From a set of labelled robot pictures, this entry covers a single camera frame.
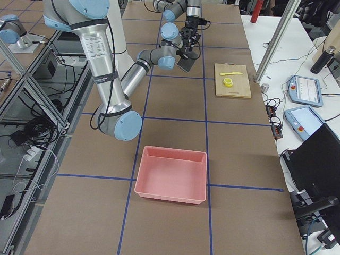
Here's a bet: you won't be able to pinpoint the bamboo cutting board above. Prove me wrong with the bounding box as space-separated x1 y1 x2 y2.
215 63 252 98

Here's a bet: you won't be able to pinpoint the aluminium frame post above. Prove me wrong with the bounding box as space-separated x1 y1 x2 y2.
254 0 301 83

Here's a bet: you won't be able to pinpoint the dark grey cloth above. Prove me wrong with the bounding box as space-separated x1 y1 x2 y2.
177 58 195 73

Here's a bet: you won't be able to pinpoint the near teach pendant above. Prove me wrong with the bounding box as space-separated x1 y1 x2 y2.
284 105 326 141

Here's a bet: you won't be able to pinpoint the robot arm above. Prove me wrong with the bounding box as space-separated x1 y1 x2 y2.
153 0 210 33
43 1 204 141

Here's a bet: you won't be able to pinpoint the black smartphone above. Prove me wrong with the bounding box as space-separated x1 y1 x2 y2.
1 194 15 220

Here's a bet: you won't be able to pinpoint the black water bottle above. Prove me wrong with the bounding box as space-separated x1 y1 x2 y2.
310 46 336 74

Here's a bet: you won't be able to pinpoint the pink plastic bin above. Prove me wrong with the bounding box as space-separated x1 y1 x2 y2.
134 146 207 205

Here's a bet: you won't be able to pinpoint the far teach pendant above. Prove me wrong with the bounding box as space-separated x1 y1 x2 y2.
288 75 324 107

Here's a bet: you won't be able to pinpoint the black laptop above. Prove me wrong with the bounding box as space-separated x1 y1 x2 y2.
283 124 339 198

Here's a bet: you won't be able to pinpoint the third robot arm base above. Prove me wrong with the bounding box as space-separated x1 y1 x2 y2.
1 14 40 54

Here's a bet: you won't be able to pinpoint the yellow lemon slices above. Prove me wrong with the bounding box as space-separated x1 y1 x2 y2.
223 77 233 88

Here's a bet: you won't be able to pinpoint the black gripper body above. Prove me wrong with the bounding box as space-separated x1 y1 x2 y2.
179 27 198 57
185 16 207 36

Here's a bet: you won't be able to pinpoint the teach pendant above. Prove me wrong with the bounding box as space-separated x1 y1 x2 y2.
288 75 324 107
284 105 326 141

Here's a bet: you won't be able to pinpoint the yellow plastic knife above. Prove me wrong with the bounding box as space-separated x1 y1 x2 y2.
219 72 243 76

